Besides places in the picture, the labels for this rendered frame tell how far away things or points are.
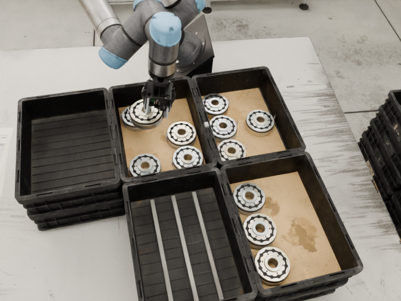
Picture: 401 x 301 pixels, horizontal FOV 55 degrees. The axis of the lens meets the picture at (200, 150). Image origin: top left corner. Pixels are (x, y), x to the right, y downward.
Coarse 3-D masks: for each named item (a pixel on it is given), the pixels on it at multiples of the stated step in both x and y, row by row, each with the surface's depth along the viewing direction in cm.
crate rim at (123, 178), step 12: (132, 84) 137; (192, 84) 138; (192, 96) 135; (204, 120) 129; (204, 132) 126; (120, 144) 122; (120, 156) 121; (120, 168) 116; (180, 168) 118; (192, 168) 118; (132, 180) 114
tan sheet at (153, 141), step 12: (120, 108) 143; (180, 108) 145; (120, 120) 140; (168, 120) 141; (180, 120) 141; (192, 120) 142; (132, 132) 137; (144, 132) 137; (156, 132) 138; (132, 144) 134; (144, 144) 134; (156, 144) 135; (168, 144) 135; (132, 156) 131; (156, 156) 132; (168, 156) 132; (144, 168) 129; (168, 168) 129
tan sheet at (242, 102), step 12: (204, 96) 149; (228, 96) 150; (240, 96) 150; (252, 96) 150; (240, 108) 146; (252, 108) 147; (264, 108) 147; (240, 120) 143; (240, 132) 140; (276, 132) 141; (252, 144) 137; (264, 144) 137; (276, 144) 137
